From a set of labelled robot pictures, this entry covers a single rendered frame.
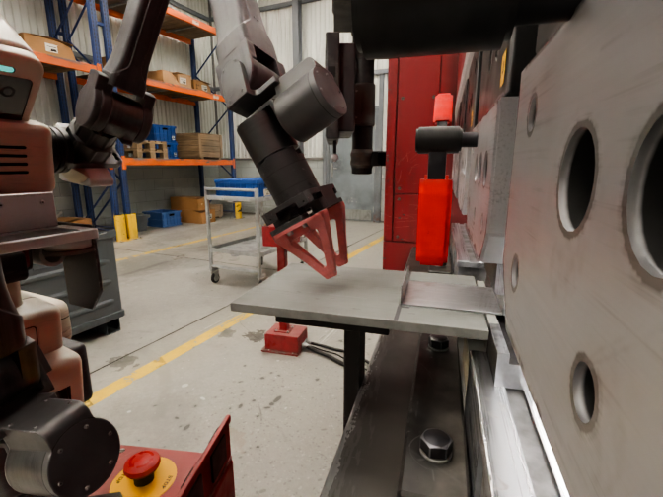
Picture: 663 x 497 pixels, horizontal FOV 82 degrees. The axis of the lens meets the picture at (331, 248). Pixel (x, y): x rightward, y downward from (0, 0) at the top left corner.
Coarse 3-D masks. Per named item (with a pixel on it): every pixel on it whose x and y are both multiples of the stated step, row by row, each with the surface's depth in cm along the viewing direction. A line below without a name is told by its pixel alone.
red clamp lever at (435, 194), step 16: (432, 128) 26; (448, 128) 25; (416, 144) 26; (432, 144) 25; (448, 144) 25; (464, 144) 25; (432, 160) 26; (432, 176) 26; (448, 176) 26; (432, 192) 26; (448, 192) 26; (432, 208) 26; (448, 208) 26; (432, 224) 26; (448, 224) 26; (416, 240) 27; (432, 240) 27; (448, 240) 27; (416, 256) 28; (432, 256) 27
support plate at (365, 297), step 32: (256, 288) 46; (288, 288) 46; (320, 288) 46; (352, 288) 46; (384, 288) 46; (320, 320) 39; (352, 320) 38; (384, 320) 37; (416, 320) 36; (448, 320) 36; (480, 320) 36
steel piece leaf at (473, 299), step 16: (416, 288) 45; (432, 288) 45; (448, 288) 45; (464, 288) 45; (480, 288) 45; (400, 304) 41; (416, 304) 40; (432, 304) 40; (448, 304) 40; (464, 304) 40; (480, 304) 40; (496, 304) 40
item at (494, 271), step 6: (486, 264) 44; (492, 264) 40; (498, 264) 37; (486, 270) 44; (492, 270) 39; (498, 270) 37; (492, 276) 39; (498, 276) 37; (492, 282) 39; (498, 282) 37; (492, 288) 45; (498, 288) 37; (498, 294) 37; (498, 300) 40; (504, 306) 37; (504, 312) 37
